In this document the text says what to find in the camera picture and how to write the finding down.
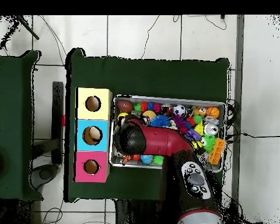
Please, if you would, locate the purple plastic block toy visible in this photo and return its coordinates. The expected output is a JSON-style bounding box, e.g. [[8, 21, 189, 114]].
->
[[185, 128, 202, 142]]

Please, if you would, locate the black and white soccer ball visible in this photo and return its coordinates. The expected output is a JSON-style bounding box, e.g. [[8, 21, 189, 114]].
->
[[173, 104, 187, 118]]

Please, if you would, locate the dark green side table cloth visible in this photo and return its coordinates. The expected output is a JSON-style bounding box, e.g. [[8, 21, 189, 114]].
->
[[0, 50, 43, 202]]

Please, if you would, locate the orange toy basketball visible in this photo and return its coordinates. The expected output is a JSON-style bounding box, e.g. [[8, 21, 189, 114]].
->
[[205, 106, 221, 119]]

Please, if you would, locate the brown toy football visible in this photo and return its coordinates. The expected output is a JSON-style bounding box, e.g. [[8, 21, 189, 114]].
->
[[116, 100, 134, 114]]

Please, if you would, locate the large blue spiky ball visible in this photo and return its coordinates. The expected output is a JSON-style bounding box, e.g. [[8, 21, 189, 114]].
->
[[150, 114, 171, 128]]

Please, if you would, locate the shallow clear mesh bin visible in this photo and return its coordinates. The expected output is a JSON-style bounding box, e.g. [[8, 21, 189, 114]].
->
[[108, 94, 227, 173]]

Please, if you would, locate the black panel stand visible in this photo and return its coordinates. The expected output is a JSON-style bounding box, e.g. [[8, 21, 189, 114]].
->
[[51, 80, 65, 165]]

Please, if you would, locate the orange plastic toy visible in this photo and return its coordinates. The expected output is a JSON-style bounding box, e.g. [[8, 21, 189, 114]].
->
[[208, 138, 226, 166]]

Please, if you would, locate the black cable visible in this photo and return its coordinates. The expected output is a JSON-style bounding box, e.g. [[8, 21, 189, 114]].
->
[[226, 132, 280, 139]]

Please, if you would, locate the black tripod leg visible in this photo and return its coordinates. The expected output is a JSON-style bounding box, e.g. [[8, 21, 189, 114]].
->
[[13, 15, 40, 40]]

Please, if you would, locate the green spiky toy with eyes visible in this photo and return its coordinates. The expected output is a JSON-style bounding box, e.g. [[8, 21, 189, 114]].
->
[[201, 134, 216, 152]]

